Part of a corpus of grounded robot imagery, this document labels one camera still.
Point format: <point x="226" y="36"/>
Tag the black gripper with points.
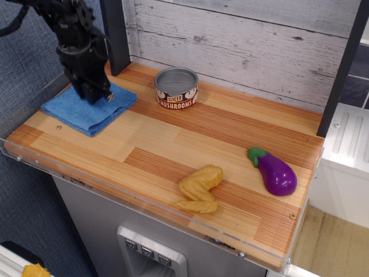
<point x="84" y="67"/>

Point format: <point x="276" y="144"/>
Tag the blue cloth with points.
<point x="90" y="119"/>

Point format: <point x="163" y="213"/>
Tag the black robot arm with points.
<point x="71" y="21"/>

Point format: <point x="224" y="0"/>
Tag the sliced mushrooms tin can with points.
<point x="176" y="88"/>

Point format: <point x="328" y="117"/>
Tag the yellow toy chicken wing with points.
<point x="197" y="186"/>

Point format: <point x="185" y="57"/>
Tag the silver dispenser panel with buttons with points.
<point x="146" y="257"/>

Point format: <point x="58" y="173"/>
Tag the purple toy eggplant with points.
<point x="278" y="177"/>

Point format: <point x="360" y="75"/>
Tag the white toy sink counter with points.
<point x="340" y="185"/>

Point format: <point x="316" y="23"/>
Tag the dark left frame post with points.
<point x="115" y="28"/>

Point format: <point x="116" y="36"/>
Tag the dark frame post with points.
<point x="344" y="68"/>
<point x="115" y="28"/>

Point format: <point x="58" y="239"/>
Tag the dark right frame post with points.
<point x="344" y="68"/>

